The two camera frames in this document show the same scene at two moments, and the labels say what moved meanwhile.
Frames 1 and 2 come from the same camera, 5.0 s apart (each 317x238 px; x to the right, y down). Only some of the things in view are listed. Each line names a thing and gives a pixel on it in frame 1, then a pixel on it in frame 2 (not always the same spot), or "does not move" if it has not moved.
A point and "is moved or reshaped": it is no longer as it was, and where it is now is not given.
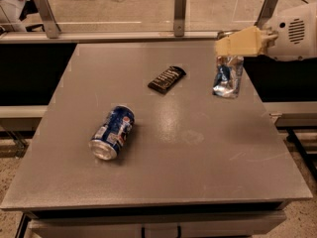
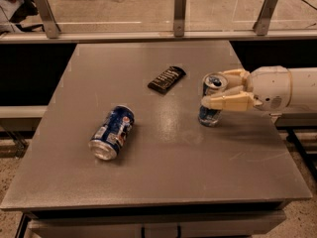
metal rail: x=113 y=36 does not move
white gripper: x=292 y=37 → x=271 y=88
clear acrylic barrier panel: x=151 y=7 does not move
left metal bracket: x=52 y=26 does not move
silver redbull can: x=228 y=76 is moved or reshaped
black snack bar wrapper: x=163 y=81 does not move
